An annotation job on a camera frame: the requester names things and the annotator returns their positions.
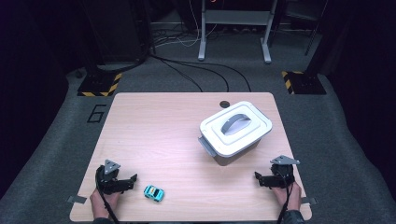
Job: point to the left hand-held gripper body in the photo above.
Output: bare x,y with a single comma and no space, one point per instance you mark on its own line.
107,180

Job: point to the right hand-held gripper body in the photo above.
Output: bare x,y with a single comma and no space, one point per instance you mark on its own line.
281,177

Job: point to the blue toy car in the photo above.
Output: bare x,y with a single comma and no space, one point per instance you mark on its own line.
153,193

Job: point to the clear brown storage box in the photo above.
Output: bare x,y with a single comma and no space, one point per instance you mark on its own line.
229,160

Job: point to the person's left hand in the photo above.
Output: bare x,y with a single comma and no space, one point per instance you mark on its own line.
99,203

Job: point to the person's right hand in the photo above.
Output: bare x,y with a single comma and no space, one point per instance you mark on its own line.
294,199

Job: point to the dark cabinet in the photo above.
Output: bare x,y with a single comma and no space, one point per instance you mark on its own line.
118,31

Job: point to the black yellow striped base plate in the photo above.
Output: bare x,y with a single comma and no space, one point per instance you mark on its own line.
98,84
306,83

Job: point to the grey metal stand frame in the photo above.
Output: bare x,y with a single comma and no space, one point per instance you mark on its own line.
202,37

